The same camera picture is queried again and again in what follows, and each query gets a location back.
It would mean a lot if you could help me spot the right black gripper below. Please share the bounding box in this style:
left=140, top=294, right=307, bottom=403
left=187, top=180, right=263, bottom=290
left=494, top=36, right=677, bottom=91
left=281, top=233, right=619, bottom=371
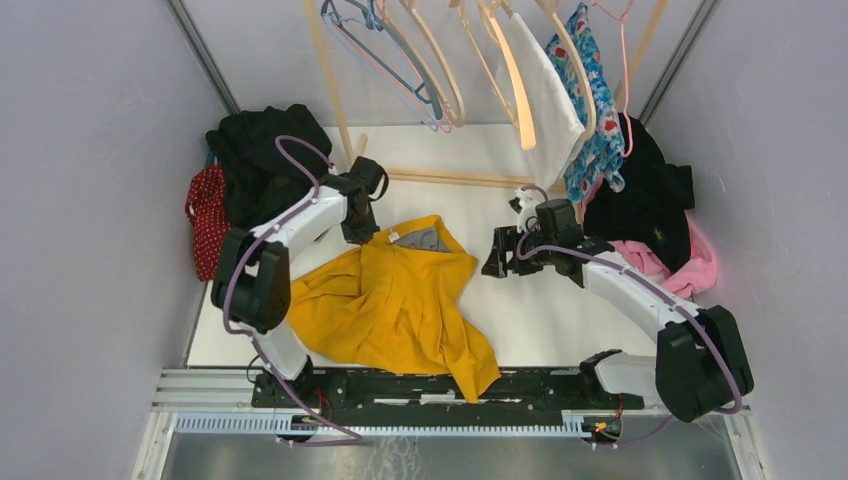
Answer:
left=481, top=224, right=557, bottom=278

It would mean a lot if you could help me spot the yellow garment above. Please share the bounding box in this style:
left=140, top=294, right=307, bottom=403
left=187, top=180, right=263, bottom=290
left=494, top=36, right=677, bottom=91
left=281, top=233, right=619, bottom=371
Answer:
left=287, top=215, right=500, bottom=403

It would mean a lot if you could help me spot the blue floral skirt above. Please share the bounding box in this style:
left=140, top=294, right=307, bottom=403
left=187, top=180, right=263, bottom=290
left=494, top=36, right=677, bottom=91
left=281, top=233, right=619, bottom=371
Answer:
left=544, top=2, right=625, bottom=203

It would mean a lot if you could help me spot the white garment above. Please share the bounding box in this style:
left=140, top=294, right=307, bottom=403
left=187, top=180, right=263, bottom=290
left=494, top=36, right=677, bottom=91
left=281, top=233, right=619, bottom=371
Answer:
left=505, top=13, right=585, bottom=188

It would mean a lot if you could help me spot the wooden hanger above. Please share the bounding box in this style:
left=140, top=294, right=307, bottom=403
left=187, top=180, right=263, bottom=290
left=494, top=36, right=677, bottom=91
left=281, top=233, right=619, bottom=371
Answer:
left=535, top=0, right=597, bottom=142
left=399, top=0, right=466, bottom=127
left=449, top=0, right=537, bottom=151

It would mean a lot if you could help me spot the wooden hanger front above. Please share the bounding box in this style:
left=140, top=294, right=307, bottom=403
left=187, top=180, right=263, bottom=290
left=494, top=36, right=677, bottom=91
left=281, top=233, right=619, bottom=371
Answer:
left=449, top=0, right=537, bottom=151

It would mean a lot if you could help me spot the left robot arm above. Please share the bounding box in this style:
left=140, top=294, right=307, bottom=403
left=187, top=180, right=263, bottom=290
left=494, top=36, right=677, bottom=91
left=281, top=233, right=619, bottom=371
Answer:
left=210, top=157, right=389, bottom=407

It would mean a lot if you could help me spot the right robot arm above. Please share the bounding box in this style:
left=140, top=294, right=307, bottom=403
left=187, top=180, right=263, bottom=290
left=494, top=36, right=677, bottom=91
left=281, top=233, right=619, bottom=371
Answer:
left=481, top=192, right=754, bottom=423

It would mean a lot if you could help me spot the light blue plastic hanger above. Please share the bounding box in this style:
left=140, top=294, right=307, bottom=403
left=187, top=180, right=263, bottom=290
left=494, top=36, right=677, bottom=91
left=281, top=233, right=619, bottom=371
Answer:
left=323, top=6, right=439, bottom=132

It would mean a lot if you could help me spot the wooden hanger back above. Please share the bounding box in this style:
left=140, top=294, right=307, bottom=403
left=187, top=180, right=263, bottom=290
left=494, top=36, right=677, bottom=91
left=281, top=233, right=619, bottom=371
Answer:
left=399, top=0, right=466, bottom=127

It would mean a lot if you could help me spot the grey plastic hanger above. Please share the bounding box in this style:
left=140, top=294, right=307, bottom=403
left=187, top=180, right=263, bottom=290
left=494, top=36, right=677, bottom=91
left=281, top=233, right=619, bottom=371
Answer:
left=321, top=0, right=445, bottom=122

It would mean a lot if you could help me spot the black garment left pile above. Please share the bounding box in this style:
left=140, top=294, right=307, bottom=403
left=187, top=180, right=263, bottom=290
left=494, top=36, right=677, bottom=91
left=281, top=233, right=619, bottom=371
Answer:
left=205, top=104, right=332, bottom=229

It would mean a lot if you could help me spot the black garment pile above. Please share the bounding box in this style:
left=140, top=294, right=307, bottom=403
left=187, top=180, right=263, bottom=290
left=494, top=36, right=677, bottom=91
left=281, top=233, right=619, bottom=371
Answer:
left=583, top=119, right=695, bottom=273
left=205, top=104, right=332, bottom=229

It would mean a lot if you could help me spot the wooden clothes rack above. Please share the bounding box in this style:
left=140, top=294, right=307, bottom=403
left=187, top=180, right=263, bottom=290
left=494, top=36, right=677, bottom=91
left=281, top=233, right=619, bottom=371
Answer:
left=303, top=1, right=668, bottom=188

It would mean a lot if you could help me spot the black garment right pile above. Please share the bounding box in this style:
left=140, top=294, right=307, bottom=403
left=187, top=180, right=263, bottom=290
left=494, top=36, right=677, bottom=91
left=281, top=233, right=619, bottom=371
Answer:
left=583, top=119, right=695, bottom=273

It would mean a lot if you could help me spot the red dotted garment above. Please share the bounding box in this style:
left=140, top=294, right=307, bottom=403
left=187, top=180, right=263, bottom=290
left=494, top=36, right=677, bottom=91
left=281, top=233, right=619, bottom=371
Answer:
left=184, top=165, right=231, bottom=282

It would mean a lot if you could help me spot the pink garment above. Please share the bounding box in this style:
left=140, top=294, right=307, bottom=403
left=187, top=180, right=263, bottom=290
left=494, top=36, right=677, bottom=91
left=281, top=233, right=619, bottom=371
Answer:
left=584, top=180, right=719, bottom=298

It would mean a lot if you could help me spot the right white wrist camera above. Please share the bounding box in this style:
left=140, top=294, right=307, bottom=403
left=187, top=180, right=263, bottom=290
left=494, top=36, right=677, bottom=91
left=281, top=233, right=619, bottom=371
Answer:
left=508, top=185, right=549, bottom=234

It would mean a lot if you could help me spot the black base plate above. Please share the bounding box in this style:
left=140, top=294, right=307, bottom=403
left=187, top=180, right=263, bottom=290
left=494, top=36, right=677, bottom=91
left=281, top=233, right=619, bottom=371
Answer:
left=290, top=367, right=645, bottom=429

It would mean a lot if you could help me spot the white slotted cable duct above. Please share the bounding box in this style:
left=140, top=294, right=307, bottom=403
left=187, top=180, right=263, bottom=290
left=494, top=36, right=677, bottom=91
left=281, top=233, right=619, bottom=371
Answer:
left=173, top=413, right=590, bottom=439

